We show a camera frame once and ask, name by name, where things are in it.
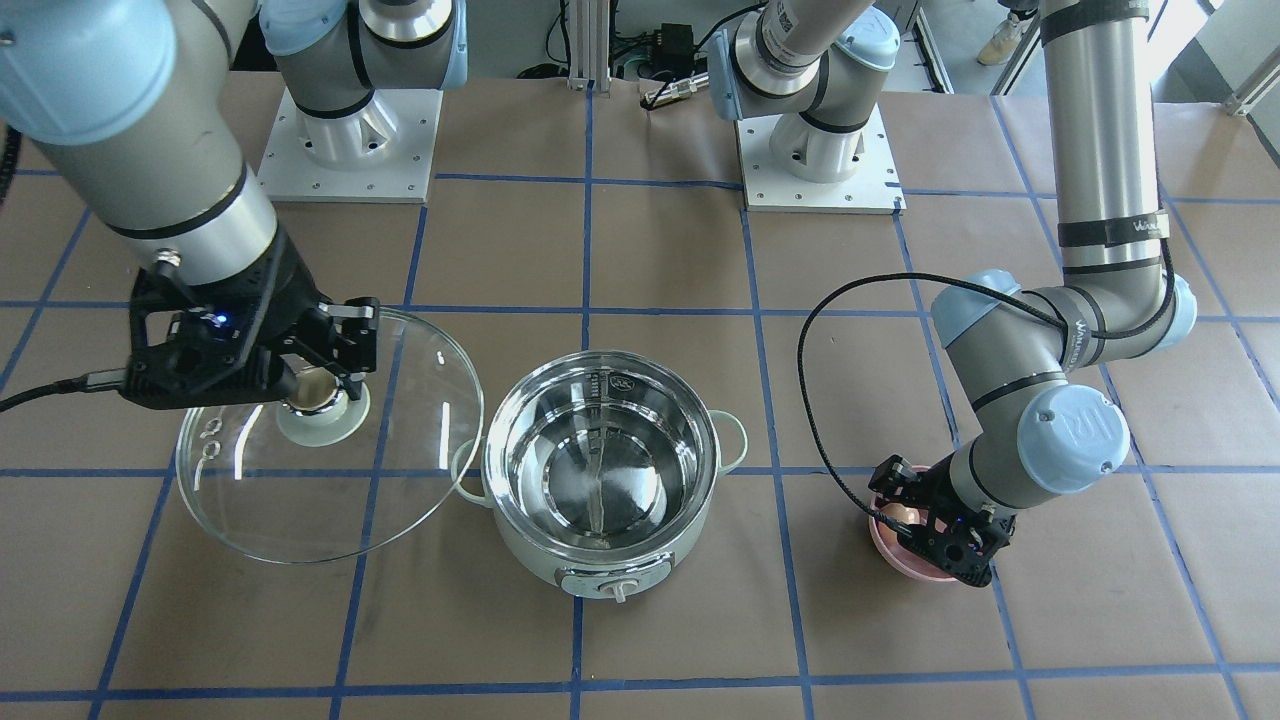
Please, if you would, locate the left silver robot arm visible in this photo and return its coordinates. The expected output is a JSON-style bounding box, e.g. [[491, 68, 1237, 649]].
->
[[708, 1, 1198, 587]]

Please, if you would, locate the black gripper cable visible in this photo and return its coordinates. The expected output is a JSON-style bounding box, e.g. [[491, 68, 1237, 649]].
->
[[797, 240, 1176, 516]]

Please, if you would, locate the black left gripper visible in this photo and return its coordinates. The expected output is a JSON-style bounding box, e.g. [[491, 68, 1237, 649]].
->
[[868, 455, 1014, 588]]

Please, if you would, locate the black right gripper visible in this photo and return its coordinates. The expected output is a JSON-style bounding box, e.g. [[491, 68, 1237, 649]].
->
[[122, 228, 381, 410]]

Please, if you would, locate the white electric cooking pot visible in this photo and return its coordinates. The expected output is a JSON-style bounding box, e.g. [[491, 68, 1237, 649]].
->
[[449, 350, 745, 603]]

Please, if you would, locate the pink bowl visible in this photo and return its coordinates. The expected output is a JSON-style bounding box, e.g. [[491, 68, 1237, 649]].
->
[[868, 466, 963, 585]]

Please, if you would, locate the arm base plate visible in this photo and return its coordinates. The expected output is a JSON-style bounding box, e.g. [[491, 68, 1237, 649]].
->
[[735, 108, 906, 214], [257, 90, 444, 204]]

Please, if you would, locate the glass pot lid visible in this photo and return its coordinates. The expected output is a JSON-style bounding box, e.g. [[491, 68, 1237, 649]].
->
[[175, 309, 484, 565]]

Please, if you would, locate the aluminium frame post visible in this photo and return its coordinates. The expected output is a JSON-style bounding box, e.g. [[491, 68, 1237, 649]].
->
[[566, 0, 612, 95]]

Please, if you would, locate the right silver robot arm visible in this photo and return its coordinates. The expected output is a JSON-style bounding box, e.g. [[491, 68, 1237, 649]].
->
[[3, 1, 468, 410]]

